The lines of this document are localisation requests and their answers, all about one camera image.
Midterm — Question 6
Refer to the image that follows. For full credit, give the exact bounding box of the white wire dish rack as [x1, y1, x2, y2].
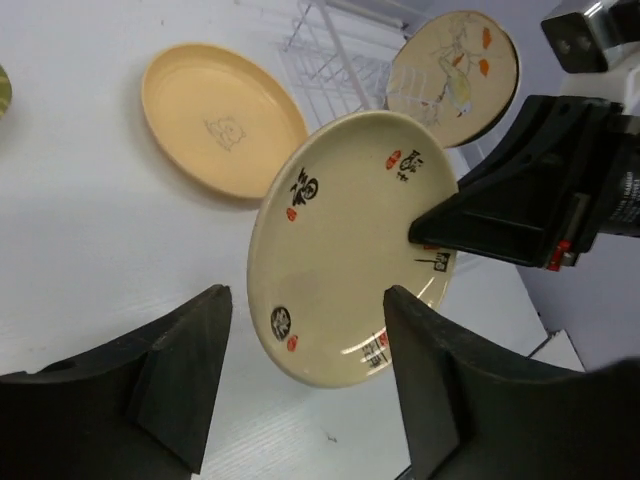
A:
[277, 0, 481, 131]

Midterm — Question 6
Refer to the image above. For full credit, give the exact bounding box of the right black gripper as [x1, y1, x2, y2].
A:
[408, 95, 639, 270]

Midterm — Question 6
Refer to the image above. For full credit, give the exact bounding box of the beige bird-pattern plate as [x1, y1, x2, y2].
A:
[386, 10, 520, 148]

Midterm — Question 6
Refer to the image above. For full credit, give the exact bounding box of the green bamboo-pattern tray plate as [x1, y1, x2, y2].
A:
[0, 66, 13, 117]

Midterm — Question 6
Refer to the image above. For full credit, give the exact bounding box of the peach round plate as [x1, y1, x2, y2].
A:
[141, 43, 309, 201]

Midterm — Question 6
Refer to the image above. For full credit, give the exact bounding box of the small cream calligraphy plate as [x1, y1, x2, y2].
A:
[247, 110, 457, 388]

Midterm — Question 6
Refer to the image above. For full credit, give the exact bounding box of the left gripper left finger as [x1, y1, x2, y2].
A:
[1, 285, 232, 479]

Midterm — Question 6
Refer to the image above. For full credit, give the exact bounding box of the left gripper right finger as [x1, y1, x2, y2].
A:
[383, 286, 639, 479]

